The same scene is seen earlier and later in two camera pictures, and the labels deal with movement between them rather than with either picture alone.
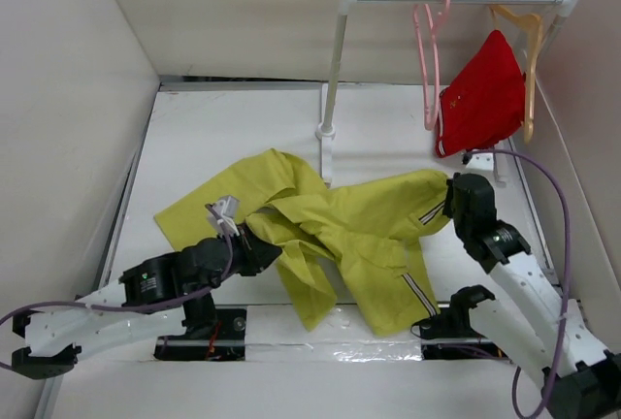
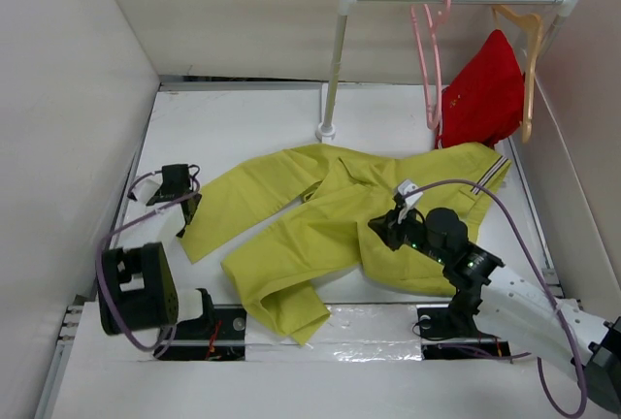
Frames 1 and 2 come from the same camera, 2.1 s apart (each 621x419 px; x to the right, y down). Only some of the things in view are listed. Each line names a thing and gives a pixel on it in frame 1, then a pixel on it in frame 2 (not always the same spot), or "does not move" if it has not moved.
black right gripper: (447, 209) -> (388, 229)
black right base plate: (448, 334) does not move
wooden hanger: (531, 22) does not move
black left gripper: (259, 253) -> (196, 200)
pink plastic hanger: (430, 122) does not move
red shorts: (484, 104) does not move
